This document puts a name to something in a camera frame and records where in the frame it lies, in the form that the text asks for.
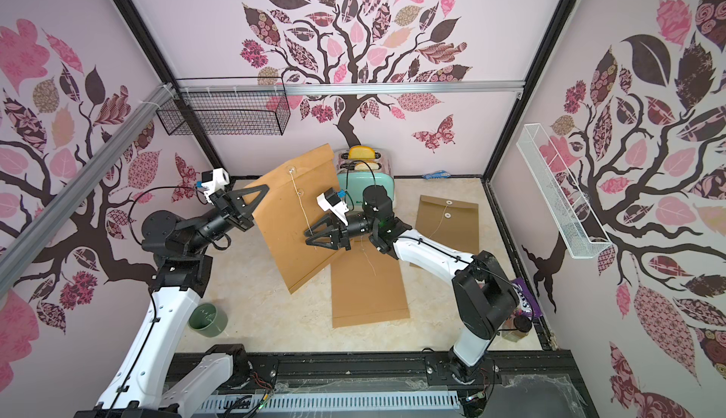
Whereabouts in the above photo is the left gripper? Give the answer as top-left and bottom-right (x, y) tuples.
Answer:
(185, 184), (270, 253)

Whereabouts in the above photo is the brown file bag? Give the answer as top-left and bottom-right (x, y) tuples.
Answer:
(331, 238), (410, 328)
(415, 196), (479, 255)
(247, 145), (340, 293)

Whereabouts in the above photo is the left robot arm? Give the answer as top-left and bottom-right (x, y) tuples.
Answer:
(77, 185), (270, 417)

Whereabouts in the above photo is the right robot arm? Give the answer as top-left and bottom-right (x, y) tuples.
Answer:
(304, 185), (520, 385)

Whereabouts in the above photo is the colourful patterned bag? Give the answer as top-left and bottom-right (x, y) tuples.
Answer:
(512, 278), (543, 321)

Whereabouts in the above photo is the mint green toaster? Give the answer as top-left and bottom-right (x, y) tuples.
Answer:
(334, 149), (395, 210)

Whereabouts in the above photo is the yellow bread slice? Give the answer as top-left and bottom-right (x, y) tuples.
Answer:
(347, 145), (378, 161)

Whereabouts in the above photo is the green cup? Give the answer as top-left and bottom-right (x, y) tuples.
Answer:
(187, 303), (229, 339)

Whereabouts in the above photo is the glass jar with dark lid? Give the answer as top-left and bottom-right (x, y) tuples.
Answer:
(501, 314), (533, 342)

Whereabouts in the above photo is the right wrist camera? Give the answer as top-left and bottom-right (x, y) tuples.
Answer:
(317, 188), (350, 226)

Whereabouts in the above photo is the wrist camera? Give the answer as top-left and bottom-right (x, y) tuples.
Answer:
(196, 168), (230, 204)
(317, 188), (350, 226)

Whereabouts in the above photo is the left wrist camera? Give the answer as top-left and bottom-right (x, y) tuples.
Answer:
(196, 168), (230, 204)

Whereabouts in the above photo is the black wire basket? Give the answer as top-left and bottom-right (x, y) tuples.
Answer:
(156, 75), (291, 136)

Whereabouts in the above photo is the blue object at wall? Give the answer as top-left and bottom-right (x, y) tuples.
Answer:
(422, 170), (451, 180)

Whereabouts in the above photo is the white slotted cable duct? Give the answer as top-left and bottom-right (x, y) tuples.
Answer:
(194, 391), (461, 417)

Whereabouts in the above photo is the white wire basket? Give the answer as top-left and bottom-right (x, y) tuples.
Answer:
(516, 124), (613, 260)

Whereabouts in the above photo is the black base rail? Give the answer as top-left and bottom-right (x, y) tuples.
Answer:
(164, 344), (597, 417)

